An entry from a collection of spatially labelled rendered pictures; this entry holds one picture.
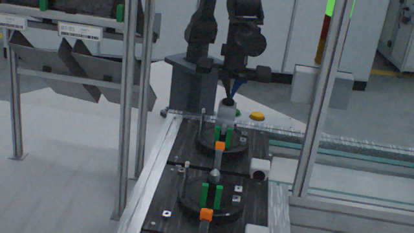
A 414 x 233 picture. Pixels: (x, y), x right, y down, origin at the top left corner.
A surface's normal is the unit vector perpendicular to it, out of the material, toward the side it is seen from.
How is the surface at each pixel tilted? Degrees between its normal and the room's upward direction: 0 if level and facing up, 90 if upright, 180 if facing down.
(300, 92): 90
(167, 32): 90
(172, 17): 90
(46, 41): 90
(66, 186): 0
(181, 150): 0
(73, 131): 0
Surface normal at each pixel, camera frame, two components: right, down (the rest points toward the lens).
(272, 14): 0.04, 0.44
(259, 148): 0.11, -0.89
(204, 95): 0.73, 0.37
